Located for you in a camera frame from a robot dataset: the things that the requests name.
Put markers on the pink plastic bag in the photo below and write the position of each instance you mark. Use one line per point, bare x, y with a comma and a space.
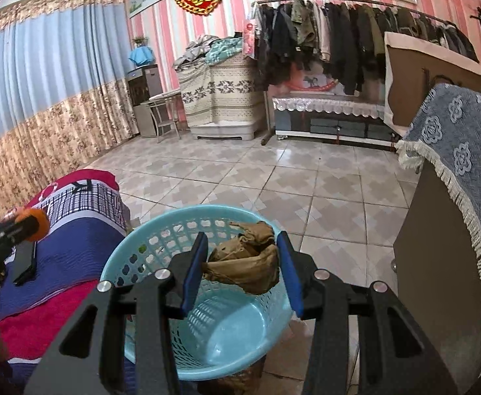
252, 39

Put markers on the teal cloth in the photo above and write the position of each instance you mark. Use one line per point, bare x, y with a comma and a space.
224, 49

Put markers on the black low cabinet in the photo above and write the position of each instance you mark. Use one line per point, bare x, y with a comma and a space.
327, 127

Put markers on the grey cloth pile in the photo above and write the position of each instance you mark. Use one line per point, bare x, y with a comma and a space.
193, 51

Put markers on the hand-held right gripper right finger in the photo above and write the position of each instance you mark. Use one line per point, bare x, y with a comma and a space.
290, 273

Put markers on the row of hanging clothes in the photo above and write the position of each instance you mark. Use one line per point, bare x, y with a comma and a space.
347, 41

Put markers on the beige patterned cover cloth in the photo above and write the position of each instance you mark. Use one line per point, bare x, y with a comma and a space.
220, 90

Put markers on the grey water dispenser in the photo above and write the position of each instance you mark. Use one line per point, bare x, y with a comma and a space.
141, 90

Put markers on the white lace cloth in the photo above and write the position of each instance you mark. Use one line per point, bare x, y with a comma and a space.
327, 105

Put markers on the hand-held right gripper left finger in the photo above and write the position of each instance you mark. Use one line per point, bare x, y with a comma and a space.
193, 273

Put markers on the brown garment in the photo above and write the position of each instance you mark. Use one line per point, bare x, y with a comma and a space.
257, 271

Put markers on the brown wooden cabinet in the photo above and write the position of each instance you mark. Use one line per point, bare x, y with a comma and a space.
433, 263

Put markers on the blue and floral curtain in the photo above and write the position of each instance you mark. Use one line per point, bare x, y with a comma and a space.
39, 90

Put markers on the folded black garment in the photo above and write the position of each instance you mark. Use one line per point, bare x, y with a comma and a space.
24, 265

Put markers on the red and blue printed blanket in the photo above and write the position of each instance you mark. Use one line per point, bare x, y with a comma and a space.
72, 247

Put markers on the small round metal table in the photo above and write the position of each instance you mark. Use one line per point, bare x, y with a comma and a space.
164, 96

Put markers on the orange soft item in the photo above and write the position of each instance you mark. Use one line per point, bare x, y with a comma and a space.
33, 224

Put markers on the blue covered water bottle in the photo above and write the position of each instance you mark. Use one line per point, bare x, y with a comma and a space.
141, 56

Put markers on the light blue plastic basket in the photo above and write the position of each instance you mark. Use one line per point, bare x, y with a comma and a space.
232, 329

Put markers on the blue fringed patterned cloth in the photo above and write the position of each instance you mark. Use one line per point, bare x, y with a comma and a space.
458, 140

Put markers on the small potted plant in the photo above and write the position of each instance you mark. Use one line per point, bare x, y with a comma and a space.
139, 41

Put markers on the orange hoop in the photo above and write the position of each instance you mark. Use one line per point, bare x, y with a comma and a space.
306, 86

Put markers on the brown folding table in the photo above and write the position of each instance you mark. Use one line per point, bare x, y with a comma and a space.
421, 86

